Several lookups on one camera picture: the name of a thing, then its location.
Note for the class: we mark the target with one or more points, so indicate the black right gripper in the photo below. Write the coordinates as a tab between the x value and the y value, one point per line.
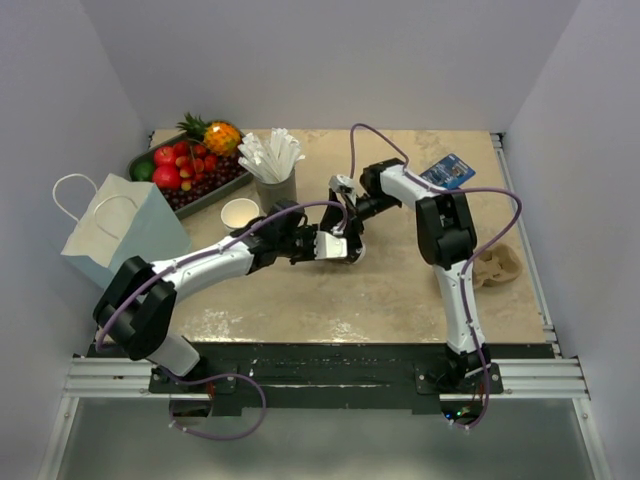
336	213

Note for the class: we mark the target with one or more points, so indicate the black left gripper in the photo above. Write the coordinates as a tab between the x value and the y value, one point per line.
310	232

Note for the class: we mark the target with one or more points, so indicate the light blue paper bag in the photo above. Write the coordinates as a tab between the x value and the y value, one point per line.
123	219

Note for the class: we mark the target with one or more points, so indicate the white paper coffee cup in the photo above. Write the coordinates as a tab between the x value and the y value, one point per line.
355	253

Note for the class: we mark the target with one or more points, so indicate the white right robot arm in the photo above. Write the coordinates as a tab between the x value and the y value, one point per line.
446	240

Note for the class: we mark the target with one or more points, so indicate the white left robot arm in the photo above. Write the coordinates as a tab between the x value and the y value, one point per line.
136	309

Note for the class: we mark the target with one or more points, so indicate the metal straw holder tin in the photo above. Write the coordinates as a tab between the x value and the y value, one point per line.
270	193

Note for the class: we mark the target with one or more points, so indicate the stack of paper cups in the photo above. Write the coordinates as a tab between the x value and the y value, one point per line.
237	213

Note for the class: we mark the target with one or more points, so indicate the grey fruit tray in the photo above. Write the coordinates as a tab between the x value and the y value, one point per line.
185	147

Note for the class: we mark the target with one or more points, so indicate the dark purple grape bunch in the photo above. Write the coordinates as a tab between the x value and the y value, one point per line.
202	176

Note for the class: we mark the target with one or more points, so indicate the blue card package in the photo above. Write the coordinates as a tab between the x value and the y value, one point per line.
449	173

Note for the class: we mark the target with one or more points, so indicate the pineapple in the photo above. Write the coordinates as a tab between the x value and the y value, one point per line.
220	137

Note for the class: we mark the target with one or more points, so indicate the red apple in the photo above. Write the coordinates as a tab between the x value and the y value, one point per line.
167	177
164	156

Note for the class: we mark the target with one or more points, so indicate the cardboard cup carrier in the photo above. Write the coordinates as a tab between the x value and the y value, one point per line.
496	266

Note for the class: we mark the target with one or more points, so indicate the green lime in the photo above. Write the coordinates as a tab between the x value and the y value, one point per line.
143	172

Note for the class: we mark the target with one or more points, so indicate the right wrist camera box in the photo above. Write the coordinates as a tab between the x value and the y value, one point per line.
343	185

